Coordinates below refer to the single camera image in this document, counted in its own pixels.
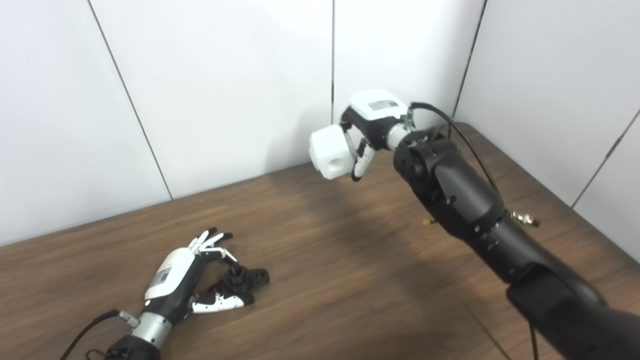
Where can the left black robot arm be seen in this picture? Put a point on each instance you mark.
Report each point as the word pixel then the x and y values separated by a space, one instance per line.
pixel 150 330

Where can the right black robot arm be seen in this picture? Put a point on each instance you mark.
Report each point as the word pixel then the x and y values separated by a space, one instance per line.
pixel 465 200

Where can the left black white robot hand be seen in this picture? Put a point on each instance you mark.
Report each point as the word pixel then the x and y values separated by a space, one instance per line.
pixel 172 275

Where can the round white plastic piece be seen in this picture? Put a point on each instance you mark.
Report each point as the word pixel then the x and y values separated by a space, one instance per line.
pixel 330 150

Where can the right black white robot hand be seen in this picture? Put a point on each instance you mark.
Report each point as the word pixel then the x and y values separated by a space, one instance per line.
pixel 375 115

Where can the black plastic holder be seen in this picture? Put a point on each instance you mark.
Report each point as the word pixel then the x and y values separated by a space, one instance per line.
pixel 252 279

